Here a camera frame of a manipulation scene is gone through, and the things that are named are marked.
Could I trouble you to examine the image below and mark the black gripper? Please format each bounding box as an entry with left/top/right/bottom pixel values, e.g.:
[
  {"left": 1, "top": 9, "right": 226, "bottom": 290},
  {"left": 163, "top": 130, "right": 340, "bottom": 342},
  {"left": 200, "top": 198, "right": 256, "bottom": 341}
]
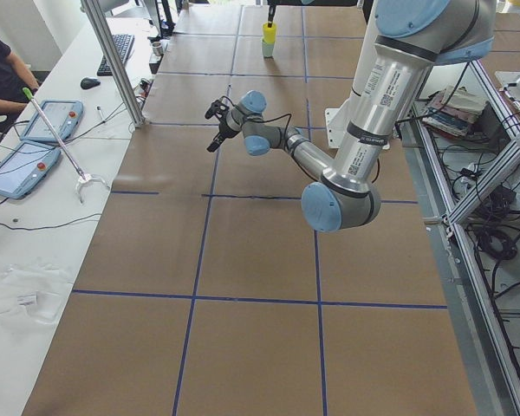
[{"left": 205, "top": 3, "right": 276, "bottom": 153}]

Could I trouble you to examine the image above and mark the yellow cup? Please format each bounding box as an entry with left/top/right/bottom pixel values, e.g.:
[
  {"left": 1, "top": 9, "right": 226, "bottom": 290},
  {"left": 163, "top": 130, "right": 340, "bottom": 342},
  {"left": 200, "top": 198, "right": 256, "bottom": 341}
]
[{"left": 262, "top": 22, "right": 277, "bottom": 44}]

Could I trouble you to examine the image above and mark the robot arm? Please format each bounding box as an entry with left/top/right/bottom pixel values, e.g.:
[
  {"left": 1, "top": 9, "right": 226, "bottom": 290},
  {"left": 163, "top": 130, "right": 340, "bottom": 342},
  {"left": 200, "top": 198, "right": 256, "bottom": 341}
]
[{"left": 205, "top": 1, "right": 497, "bottom": 232}]

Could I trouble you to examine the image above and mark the green paper cup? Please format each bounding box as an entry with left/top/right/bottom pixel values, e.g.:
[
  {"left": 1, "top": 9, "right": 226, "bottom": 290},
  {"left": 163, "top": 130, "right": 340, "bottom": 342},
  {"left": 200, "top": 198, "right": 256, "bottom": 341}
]
[{"left": 262, "top": 39, "right": 275, "bottom": 59}]

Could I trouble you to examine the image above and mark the steel cup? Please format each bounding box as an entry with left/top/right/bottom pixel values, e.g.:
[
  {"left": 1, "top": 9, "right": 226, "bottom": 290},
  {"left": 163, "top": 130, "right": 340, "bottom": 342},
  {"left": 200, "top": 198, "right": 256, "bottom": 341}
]
[{"left": 151, "top": 42, "right": 164, "bottom": 57}]

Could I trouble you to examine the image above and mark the stack of books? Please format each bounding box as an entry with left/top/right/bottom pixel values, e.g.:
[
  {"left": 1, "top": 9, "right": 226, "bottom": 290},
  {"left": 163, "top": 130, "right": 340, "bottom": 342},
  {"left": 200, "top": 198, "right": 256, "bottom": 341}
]
[{"left": 422, "top": 86, "right": 487, "bottom": 137}]

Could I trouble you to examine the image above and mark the black keyboard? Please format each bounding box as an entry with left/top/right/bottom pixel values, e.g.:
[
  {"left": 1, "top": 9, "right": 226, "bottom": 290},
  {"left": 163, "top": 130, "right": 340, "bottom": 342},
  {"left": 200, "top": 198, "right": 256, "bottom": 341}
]
[{"left": 96, "top": 34, "right": 135, "bottom": 76}]

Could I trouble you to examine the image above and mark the white marker pen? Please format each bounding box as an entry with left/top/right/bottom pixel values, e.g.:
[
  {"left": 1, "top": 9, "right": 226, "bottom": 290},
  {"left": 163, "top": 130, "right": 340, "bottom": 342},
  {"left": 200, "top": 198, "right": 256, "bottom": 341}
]
[{"left": 96, "top": 106, "right": 106, "bottom": 123}]

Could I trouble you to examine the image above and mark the black computer mouse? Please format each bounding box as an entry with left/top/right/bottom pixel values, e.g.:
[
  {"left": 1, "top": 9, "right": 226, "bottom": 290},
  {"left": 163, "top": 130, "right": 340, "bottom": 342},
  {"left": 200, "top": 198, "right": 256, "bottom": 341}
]
[{"left": 80, "top": 77, "right": 101, "bottom": 90}]

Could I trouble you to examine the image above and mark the upper teach pendant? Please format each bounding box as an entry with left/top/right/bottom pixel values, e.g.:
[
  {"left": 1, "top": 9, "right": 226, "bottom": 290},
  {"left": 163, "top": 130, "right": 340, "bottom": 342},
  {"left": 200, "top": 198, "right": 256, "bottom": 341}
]
[{"left": 20, "top": 100, "right": 84, "bottom": 143}]

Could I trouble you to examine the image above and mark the teach pendant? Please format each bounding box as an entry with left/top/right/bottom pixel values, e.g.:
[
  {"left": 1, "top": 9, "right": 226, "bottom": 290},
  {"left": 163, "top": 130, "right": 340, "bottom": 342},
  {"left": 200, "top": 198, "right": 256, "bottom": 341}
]
[
  {"left": 0, "top": 140, "right": 61, "bottom": 199},
  {"left": 20, "top": 100, "right": 84, "bottom": 143}
]

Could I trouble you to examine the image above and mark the reacher grabber tool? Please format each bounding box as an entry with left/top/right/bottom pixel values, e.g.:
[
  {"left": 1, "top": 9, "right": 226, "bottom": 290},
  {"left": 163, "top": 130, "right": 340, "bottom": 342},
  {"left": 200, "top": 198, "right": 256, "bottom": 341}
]
[{"left": 22, "top": 87, "right": 111, "bottom": 203}]

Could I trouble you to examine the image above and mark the brown paper table cover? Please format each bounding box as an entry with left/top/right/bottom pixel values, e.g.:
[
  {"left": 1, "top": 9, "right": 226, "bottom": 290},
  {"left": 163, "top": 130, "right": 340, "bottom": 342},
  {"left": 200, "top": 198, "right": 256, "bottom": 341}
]
[{"left": 23, "top": 6, "right": 514, "bottom": 415}]

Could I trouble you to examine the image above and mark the lower teach pendant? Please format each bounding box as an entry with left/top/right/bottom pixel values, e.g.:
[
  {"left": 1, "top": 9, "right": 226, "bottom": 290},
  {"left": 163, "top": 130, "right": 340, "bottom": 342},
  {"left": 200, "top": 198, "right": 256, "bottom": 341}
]
[{"left": 0, "top": 140, "right": 61, "bottom": 199}]

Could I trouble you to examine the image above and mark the person in black shirt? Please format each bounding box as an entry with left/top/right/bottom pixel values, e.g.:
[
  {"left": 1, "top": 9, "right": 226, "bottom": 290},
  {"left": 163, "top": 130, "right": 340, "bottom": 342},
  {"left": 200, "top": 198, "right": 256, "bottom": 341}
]
[{"left": 0, "top": 40, "right": 40, "bottom": 133}]

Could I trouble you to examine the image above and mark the clear plastic bag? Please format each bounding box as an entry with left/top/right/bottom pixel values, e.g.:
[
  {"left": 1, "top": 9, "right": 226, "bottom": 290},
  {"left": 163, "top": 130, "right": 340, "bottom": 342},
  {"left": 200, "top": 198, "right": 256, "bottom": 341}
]
[{"left": 0, "top": 261, "right": 75, "bottom": 328}]

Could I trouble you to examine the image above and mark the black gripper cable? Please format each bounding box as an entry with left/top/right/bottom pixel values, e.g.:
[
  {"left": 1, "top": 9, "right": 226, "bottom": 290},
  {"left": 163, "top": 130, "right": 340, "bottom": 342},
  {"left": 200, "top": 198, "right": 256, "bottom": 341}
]
[{"left": 218, "top": 95, "right": 294, "bottom": 127}]

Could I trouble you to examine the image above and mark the aluminium frame post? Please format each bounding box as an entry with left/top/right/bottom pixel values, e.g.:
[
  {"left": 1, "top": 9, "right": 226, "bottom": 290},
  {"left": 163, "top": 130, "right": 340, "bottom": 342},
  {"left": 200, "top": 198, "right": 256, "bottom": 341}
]
[{"left": 81, "top": 0, "right": 145, "bottom": 128}]

